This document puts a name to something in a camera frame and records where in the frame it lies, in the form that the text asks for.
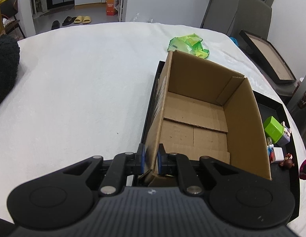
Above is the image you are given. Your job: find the lavender bunny cube toy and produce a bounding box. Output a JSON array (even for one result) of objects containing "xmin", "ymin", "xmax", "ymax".
[{"xmin": 276, "ymin": 121, "xmax": 292, "ymax": 147}]

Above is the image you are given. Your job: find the green cube toy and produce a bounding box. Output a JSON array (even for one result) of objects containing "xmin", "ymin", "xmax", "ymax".
[{"xmin": 263, "ymin": 116, "xmax": 283, "ymax": 143}]

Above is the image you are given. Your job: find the grey chair back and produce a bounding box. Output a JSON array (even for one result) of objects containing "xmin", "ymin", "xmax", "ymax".
[{"xmin": 230, "ymin": 0, "xmax": 272, "ymax": 48}]

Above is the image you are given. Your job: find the yellow slipper pair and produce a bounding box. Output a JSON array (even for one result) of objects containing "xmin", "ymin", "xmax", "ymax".
[{"xmin": 74, "ymin": 16, "xmax": 91, "ymax": 24}]

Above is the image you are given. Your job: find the black shallow tray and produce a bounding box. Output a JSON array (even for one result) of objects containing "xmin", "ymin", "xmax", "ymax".
[{"xmin": 135, "ymin": 60, "xmax": 301, "ymax": 223}]

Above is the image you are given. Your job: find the black slipper pair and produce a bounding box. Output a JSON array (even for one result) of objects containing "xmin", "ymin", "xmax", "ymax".
[{"xmin": 51, "ymin": 16, "xmax": 76, "ymax": 30}]

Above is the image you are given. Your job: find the orange cardboard box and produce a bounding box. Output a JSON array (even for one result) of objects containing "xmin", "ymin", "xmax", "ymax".
[{"xmin": 106, "ymin": 0, "xmax": 117, "ymax": 16}]

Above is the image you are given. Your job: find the black fuzzy sleeve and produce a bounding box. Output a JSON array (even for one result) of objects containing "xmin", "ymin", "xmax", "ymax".
[{"xmin": 0, "ymin": 34, "xmax": 20, "ymax": 104}]

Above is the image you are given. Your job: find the brown cardboard box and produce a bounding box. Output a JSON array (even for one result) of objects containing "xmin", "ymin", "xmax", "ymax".
[{"xmin": 143, "ymin": 51, "xmax": 271, "ymax": 183}]

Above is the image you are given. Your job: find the red blue figure toy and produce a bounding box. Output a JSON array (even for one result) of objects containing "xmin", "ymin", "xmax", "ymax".
[{"xmin": 267, "ymin": 137, "xmax": 275, "ymax": 163}]

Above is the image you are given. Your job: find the green tissue pack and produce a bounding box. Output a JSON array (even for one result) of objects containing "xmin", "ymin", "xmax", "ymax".
[{"xmin": 167, "ymin": 34, "xmax": 210, "ymax": 59}]

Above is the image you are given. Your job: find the white charger block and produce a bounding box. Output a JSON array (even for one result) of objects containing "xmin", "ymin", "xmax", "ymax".
[{"xmin": 270, "ymin": 147, "xmax": 284, "ymax": 163}]

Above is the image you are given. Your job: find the black framed board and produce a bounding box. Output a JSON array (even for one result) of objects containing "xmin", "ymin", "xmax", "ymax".
[{"xmin": 240, "ymin": 30, "xmax": 296, "ymax": 84}]

